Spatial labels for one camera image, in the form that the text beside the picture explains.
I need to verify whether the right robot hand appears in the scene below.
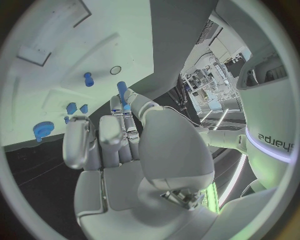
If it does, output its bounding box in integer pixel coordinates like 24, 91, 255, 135
61, 88, 220, 240

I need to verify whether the long blue cylinder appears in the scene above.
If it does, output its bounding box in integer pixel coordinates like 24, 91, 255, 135
116, 80, 132, 111

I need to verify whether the white task board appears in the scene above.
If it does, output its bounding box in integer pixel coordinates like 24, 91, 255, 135
0, 0, 156, 151

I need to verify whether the glowing light bar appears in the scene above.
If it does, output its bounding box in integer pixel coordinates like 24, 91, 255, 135
203, 182, 223, 216

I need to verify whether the workshop shelf rack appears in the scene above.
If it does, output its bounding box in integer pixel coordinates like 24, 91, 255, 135
183, 54, 239, 113

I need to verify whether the blue gear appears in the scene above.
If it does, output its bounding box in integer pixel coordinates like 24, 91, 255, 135
32, 120, 56, 143

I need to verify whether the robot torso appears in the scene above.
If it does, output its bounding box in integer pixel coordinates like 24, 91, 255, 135
235, 53, 297, 194

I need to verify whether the white cable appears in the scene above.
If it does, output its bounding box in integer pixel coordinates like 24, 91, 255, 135
162, 105, 207, 129

